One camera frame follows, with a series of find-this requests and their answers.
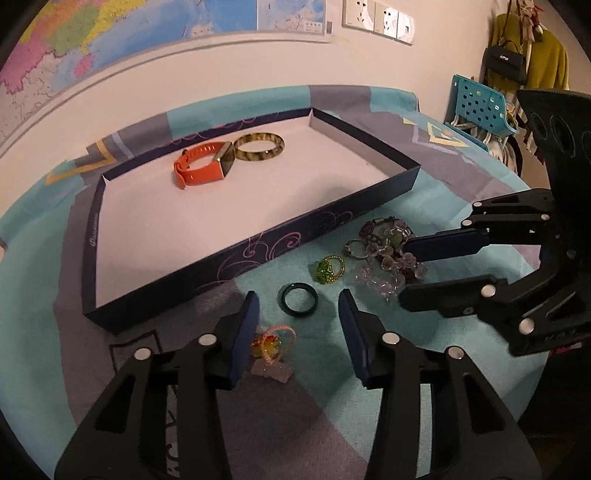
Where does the white wall socket middle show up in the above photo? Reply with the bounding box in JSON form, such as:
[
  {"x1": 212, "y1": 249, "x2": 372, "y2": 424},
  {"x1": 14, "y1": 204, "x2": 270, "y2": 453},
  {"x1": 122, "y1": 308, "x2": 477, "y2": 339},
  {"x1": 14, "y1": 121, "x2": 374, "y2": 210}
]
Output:
[{"x1": 374, "y1": 2, "x2": 399, "y2": 39}]

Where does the green beaded ring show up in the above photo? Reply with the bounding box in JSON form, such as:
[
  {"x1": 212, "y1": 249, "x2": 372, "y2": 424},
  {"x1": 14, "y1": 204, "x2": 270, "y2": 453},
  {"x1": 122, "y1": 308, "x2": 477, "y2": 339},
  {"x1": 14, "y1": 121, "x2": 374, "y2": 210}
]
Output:
[{"x1": 315, "y1": 254, "x2": 347, "y2": 286}]

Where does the black ring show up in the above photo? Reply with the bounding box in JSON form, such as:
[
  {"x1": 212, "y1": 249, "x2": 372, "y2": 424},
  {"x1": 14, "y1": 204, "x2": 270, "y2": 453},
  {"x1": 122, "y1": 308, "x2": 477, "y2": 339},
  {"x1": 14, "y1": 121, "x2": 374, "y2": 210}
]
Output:
[{"x1": 280, "y1": 282, "x2": 320, "y2": 318}]

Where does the clear crystal bead bracelet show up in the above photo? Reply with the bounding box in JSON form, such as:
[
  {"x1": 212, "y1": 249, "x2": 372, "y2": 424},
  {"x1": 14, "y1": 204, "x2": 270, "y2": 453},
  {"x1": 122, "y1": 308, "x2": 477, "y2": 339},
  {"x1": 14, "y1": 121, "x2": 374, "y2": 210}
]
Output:
[{"x1": 353, "y1": 250, "x2": 429, "y2": 302}]

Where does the tortoiseshell bangle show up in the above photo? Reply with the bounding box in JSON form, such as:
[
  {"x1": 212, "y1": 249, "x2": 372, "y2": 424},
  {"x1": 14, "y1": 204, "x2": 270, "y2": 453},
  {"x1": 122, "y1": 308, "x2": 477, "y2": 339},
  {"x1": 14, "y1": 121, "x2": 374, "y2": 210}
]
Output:
[{"x1": 233, "y1": 132, "x2": 286, "y2": 162}]

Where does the silver ring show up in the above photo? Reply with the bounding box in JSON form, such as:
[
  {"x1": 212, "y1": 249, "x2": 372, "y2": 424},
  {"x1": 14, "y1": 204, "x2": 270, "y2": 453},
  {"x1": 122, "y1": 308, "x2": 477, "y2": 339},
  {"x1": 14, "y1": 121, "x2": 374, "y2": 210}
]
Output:
[{"x1": 342, "y1": 238, "x2": 371, "y2": 259}]

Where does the orange smart watch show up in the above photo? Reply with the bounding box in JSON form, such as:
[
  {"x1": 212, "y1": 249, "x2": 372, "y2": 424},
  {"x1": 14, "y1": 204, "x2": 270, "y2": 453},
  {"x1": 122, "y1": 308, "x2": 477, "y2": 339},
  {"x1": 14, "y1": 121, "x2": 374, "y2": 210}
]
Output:
[{"x1": 173, "y1": 141, "x2": 235, "y2": 189}]

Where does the olive green garment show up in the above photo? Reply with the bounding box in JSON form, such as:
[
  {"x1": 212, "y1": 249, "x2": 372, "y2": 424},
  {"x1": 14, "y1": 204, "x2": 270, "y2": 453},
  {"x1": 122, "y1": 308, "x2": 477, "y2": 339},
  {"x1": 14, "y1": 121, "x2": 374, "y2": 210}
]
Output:
[{"x1": 486, "y1": 13, "x2": 569, "y2": 92}]

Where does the black handbag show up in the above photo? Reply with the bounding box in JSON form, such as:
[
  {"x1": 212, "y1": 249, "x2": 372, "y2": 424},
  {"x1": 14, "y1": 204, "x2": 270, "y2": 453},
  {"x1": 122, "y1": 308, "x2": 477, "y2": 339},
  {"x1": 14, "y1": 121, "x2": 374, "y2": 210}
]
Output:
[{"x1": 483, "y1": 13, "x2": 529, "y2": 86}]

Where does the white wall socket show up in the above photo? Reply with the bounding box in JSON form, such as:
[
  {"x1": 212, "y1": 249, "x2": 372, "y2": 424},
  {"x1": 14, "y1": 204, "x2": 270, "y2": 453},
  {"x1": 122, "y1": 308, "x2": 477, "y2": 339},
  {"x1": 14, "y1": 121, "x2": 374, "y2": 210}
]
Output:
[
  {"x1": 374, "y1": 2, "x2": 399, "y2": 39},
  {"x1": 342, "y1": 0, "x2": 376, "y2": 32}
]

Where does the colourful wall map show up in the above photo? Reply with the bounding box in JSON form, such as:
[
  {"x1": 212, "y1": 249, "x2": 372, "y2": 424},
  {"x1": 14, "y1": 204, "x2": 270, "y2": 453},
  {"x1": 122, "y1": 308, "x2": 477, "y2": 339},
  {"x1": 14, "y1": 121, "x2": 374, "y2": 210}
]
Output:
[{"x1": 1, "y1": 0, "x2": 327, "y2": 140}]

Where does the dark bead bracelet green stone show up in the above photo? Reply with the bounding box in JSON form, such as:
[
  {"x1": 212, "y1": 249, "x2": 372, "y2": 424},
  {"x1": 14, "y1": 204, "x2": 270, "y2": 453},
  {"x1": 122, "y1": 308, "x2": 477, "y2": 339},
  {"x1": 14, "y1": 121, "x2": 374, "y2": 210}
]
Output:
[{"x1": 359, "y1": 216, "x2": 415, "y2": 260}]

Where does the teal grey patterned cloth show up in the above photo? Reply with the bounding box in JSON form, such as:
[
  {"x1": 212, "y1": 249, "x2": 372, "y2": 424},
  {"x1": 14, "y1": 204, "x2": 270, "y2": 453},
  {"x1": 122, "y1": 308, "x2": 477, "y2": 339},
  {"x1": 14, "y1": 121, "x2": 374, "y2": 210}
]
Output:
[{"x1": 1, "y1": 86, "x2": 546, "y2": 479}]

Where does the blue perforated chair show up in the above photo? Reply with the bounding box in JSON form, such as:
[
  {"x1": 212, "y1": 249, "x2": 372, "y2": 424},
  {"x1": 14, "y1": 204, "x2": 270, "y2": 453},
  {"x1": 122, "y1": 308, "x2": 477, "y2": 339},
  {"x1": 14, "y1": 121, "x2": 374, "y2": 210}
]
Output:
[{"x1": 448, "y1": 74, "x2": 523, "y2": 176}]

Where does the white wall switch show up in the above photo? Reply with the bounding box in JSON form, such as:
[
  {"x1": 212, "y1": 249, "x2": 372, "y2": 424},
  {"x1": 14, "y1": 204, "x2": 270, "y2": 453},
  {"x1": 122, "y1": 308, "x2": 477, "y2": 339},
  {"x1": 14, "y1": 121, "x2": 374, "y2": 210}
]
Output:
[{"x1": 396, "y1": 11, "x2": 416, "y2": 45}]

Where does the dark blue shallow box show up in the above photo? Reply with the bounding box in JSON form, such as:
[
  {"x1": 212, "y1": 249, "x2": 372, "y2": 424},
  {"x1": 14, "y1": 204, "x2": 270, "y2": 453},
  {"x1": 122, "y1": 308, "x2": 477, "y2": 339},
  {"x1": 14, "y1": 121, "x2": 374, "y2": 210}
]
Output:
[{"x1": 81, "y1": 108, "x2": 420, "y2": 333}]

